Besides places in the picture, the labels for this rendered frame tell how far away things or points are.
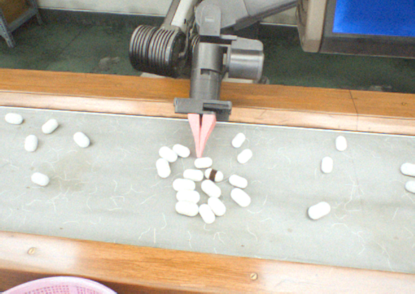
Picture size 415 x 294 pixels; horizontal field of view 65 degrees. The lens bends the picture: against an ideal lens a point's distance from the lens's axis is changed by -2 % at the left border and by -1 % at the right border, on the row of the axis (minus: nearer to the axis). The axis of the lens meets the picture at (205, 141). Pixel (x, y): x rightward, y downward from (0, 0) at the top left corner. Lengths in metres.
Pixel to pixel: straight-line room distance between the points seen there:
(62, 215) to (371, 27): 0.49
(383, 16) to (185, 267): 0.36
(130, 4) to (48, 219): 2.36
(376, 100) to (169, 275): 0.56
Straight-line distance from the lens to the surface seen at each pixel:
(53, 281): 0.49
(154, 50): 0.89
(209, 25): 0.60
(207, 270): 0.46
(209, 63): 0.60
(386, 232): 0.59
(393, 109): 0.78
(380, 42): 0.32
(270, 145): 0.65
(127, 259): 0.48
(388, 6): 0.33
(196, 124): 0.57
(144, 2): 2.76
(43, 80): 0.85
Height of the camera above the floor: 1.19
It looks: 44 degrees down
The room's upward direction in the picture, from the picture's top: straight up
